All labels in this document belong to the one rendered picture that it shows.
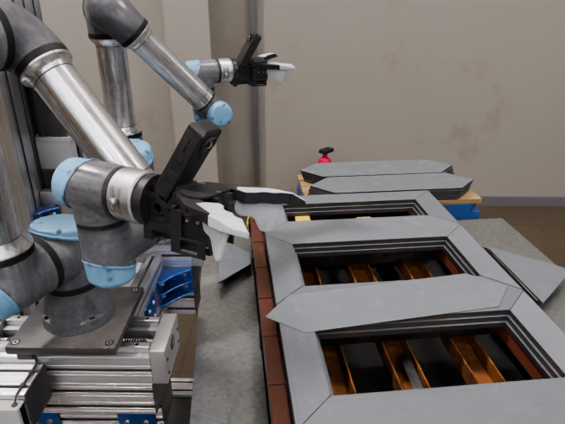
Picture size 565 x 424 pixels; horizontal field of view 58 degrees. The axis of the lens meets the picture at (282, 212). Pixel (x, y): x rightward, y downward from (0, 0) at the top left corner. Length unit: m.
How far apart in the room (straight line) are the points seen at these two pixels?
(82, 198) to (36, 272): 0.31
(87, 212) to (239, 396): 0.85
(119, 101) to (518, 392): 1.30
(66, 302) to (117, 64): 0.74
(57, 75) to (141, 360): 0.60
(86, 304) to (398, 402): 0.70
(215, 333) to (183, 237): 1.04
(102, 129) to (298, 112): 3.13
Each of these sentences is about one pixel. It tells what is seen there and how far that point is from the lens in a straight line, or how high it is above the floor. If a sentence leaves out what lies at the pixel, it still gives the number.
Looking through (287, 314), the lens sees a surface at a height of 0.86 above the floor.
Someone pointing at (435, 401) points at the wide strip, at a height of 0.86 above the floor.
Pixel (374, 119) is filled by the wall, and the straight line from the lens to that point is 4.01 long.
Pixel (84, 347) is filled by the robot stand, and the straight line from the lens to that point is 1.12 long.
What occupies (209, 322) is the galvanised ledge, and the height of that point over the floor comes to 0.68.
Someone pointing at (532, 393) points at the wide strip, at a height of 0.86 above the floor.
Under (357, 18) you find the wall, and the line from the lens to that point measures 3.87.
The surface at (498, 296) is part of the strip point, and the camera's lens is 1.62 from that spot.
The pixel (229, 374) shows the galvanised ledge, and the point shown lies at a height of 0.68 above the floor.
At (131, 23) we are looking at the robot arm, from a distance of 1.45.
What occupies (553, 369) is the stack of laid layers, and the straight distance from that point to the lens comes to 1.44.
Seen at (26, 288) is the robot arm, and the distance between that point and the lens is 1.02.
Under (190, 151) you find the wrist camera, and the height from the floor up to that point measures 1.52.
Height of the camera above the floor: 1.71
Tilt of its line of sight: 25 degrees down
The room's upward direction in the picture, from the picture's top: straight up
